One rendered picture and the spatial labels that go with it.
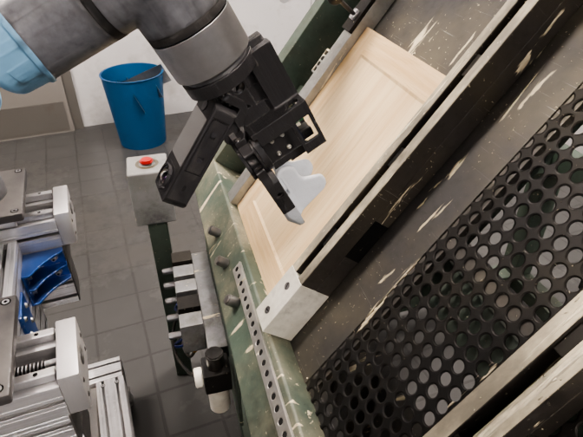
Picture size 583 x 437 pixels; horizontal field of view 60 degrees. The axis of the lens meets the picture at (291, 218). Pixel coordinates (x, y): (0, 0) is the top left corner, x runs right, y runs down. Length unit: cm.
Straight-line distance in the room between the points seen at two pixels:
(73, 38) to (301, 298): 65
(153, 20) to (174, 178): 15
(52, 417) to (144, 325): 143
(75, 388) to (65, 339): 9
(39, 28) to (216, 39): 13
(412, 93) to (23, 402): 85
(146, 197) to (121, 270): 116
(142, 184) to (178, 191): 104
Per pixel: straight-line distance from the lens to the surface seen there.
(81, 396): 94
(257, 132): 47
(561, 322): 61
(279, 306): 96
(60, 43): 44
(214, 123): 48
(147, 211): 158
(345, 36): 130
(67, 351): 93
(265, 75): 48
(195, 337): 127
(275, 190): 50
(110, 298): 253
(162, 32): 43
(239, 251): 121
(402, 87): 106
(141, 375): 217
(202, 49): 43
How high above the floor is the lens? 164
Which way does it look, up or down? 34 degrees down
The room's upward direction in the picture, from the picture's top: straight up
